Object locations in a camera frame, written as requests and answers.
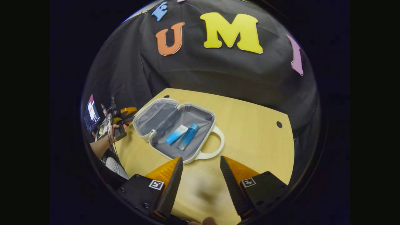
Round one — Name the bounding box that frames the blue white skin care tube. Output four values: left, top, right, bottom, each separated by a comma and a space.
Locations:
165, 125, 189, 146

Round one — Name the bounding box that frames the person's grey clothing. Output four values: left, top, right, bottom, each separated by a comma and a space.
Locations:
104, 156, 130, 180

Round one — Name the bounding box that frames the blue skin care bottle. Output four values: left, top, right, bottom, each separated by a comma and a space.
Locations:
177, 123, 200, 151

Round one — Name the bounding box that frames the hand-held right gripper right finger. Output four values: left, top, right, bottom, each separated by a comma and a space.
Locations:
220, 155, 290, 221

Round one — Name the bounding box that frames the computer monitor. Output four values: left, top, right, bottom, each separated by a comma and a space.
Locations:
83, 94, 101, 134

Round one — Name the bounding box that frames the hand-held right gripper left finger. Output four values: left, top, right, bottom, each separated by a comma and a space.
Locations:
117, 157, 184, 221

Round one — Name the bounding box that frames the white hard-shell suitcase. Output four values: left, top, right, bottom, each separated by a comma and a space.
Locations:
132, 97, 225, 165

